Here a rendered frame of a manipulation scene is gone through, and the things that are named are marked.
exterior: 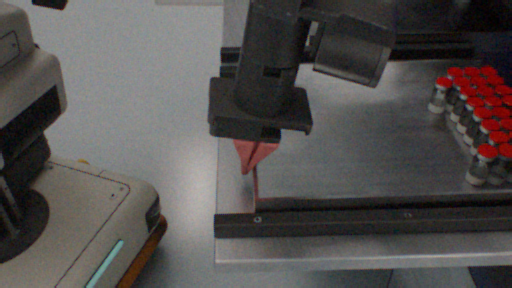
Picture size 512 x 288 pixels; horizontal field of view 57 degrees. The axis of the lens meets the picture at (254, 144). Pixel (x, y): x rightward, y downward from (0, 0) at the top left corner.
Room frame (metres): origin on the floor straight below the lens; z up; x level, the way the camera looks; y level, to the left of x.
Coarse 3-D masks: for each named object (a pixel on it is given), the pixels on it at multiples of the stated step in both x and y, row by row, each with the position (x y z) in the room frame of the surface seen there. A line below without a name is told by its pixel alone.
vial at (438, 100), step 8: (440, 80) 0.52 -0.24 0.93; (448, 80) 0.52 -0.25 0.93; (440, 88) 0.51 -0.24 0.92; (448, 88) 0.51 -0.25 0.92; (432, 96) 0.52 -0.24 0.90; (440, 96) 0.51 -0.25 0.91; (448, 96) 0.51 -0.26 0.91; (432, 104) 0.52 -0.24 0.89; (440, 104) 0.51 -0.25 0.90; (440, 112) 0.51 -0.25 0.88
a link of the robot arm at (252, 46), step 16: (256, 16) 0.37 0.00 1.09; (304, 16) 0.36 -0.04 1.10; (256, 32) 0.36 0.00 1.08; (272, 32) 0.36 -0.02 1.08; (288, 32) 0.36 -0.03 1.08; (304, 32) 0.37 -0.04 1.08; (320, 32) 0.36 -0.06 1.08; (256, 48) 0.36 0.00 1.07; (272, 48) 0.36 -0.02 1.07; (288, 48) 0.36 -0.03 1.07; (304, 48) 0.38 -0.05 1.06; (272, 64) 0.36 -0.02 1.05; (288, 64) 0.36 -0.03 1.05
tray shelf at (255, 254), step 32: (224, 0) 0.87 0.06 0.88; (224, 32) 0.74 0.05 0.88; (224, 64) 0.64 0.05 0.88; (224, 160) 0.42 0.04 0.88; (224, 192) 0.37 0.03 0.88; (224, 256) 0.28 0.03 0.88; (256, 256) 0.28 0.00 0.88; (288, 256) 0.28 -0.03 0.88; (320, 256) 0.28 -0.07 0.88; (352, 256) 0.28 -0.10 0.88; (384, 256) 0.28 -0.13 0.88; (416, 256) 0.28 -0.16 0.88; (448, 256) 0.28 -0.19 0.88; (480, 256) 0.28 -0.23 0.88
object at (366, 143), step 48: (336, 96) 0.55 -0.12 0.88; (384, 96) 0.55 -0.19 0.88; (288, 144) 0.45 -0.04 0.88; (336, 144) 0.45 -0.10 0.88; (384, 144) 0.45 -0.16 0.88; (432, 144) 0.45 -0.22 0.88; (288, 192) 0.37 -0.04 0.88; (336, 192) 0.37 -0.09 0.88; (384, 192) 0.37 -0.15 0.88; (432, 192) 0.34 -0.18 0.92; (480, 192) 0.34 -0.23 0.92
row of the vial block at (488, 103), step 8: (464, 72) 0.54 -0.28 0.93; (472, 72) 0.54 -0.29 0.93; (472, 80) 0.52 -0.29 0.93; (480, 80) 0.52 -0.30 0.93; (480, 88) 0.50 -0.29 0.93; (488, 88) 0.50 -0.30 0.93; (480, 96) 0.49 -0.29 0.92; (488, 96) 0.49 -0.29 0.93; (488, 104) 0.47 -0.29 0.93; (496, 104) 0.47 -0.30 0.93; (496, 112) 0.45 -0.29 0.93; (504, 112) 0.45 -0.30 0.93; (496, 120) 0.45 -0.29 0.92; (504, 120) 0.44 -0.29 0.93; (504, 128) 0.43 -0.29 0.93
